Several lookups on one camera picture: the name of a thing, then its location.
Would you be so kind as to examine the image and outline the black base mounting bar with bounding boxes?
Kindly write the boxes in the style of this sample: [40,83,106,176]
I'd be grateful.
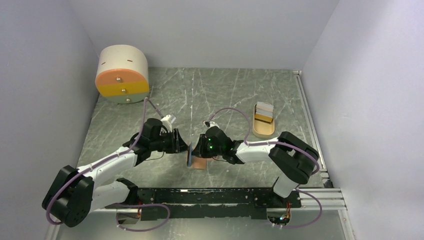
[132,187,302,221]

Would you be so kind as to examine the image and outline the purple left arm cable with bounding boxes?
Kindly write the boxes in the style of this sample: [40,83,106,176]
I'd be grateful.
[45,97,165,226]

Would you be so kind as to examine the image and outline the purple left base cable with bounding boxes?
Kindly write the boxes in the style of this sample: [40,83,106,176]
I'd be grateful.
[115,205,171,233]

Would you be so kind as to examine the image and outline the beige oval tray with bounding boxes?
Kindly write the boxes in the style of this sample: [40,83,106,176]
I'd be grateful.
[252,105,275,138]

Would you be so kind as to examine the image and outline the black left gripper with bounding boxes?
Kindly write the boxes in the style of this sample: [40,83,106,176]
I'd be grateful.
[150,128,190,154]

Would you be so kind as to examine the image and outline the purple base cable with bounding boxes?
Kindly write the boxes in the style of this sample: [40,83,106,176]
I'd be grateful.
[115,205,171,233]
[271,187,323,230]

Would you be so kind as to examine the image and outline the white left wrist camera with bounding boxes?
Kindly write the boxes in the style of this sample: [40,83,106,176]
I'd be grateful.
[161,114,176,132]

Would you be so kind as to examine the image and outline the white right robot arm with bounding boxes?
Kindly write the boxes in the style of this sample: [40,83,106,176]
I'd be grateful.
[187,126,320,207]

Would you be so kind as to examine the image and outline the pink leather card holder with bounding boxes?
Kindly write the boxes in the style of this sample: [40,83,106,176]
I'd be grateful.
[186,142,213,170]

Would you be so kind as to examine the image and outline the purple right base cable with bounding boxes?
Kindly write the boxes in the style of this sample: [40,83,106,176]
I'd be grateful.
[271,187,323,230]

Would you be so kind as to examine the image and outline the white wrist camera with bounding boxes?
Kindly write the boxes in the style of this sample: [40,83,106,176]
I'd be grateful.
[161,114,176,132]
[203,121,219,129]

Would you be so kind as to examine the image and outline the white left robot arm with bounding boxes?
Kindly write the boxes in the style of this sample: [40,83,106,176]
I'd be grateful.
[41,114,189,227]

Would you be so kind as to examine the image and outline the aluminium frame rail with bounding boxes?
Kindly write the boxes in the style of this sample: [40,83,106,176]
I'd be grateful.
[293,70,347,211]

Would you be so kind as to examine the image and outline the round beige drawer box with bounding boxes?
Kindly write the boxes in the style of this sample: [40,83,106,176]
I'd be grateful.
[95,44,150,104]

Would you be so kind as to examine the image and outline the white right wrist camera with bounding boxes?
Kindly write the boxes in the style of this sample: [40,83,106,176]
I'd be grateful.
[203,121,219,129]

